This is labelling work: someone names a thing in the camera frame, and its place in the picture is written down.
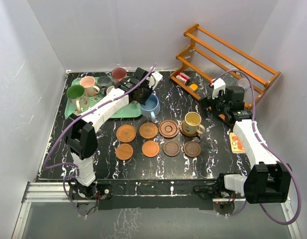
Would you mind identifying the light blue mug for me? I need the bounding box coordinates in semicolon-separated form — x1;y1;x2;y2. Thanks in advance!
140;94;160;123

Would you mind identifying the cream yellow mug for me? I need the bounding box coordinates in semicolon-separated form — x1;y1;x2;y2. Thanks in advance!
182;112;206;134

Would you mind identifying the woven rattan coaster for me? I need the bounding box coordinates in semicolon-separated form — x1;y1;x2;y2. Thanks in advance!
116;124;137;143
139;122;158;139

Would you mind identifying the ringed wooden coaster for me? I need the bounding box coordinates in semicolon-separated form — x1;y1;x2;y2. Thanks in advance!
158;120;179;138
179;122;198;137

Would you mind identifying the dark walnut coaster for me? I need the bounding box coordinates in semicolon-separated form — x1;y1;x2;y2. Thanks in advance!
163;140;181;157
183;141;201;158

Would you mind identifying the light orange wooden coaster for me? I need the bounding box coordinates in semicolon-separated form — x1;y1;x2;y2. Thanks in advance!
142;140;160;157

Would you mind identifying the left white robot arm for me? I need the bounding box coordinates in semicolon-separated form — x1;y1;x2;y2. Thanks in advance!
65;68;162;199

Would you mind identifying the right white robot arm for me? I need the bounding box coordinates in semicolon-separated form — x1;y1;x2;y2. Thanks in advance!
199;81;291;204

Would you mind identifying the clear plastic cup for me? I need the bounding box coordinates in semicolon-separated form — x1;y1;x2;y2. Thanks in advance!
238;78;251;93

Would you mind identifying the yellow small block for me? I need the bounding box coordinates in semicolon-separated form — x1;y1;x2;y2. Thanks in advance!
189;84;198;92

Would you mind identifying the green plastic tray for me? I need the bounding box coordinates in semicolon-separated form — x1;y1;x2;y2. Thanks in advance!
64;75;144;119

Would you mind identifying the maroon tall mug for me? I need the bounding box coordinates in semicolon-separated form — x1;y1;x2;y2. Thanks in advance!
111;68;127;84

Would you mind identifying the silver white mug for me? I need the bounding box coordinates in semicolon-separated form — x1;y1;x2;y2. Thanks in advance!
106;86;115;95

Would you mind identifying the red white small box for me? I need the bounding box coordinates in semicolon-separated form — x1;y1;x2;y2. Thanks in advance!
176;72;191;85

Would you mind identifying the dark grey mug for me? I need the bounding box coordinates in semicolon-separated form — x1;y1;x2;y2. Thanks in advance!
97;76;114;90

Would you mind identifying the orange wooden shelf rack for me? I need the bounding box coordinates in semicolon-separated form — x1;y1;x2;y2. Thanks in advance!
170;24;280;102

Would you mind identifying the orange patterned card box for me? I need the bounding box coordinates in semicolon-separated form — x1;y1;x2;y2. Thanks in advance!
229;132;246;153

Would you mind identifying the pink mug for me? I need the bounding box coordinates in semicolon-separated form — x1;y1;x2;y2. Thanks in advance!
80;76;100;97

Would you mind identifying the green inside mug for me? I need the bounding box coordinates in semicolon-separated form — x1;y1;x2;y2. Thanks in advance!
66;85;90;114

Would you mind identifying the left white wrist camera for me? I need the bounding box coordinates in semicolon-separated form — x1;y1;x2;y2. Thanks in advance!
149;71;163;90

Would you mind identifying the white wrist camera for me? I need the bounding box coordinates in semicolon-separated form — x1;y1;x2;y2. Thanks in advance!
149;71;163;90
209;78;226;99

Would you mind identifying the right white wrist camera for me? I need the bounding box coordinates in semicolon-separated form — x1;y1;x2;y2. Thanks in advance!
209;78;226;99

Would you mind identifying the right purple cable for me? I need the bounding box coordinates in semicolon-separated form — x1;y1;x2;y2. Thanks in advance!
213;70;303;226

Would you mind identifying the purple cable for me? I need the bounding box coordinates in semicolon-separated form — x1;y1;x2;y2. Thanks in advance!
42;62;157;217
213;70;303;226

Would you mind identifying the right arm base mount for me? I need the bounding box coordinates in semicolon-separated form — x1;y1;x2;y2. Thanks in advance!
192;173;247;219

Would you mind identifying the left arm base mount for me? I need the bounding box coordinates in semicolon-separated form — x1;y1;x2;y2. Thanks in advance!
63;175;113;219

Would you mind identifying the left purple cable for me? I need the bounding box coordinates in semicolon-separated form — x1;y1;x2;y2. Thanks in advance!
42;62;157;217

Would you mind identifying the aluminium frame rail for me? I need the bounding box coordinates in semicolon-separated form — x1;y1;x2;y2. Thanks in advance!
12;181;303;239

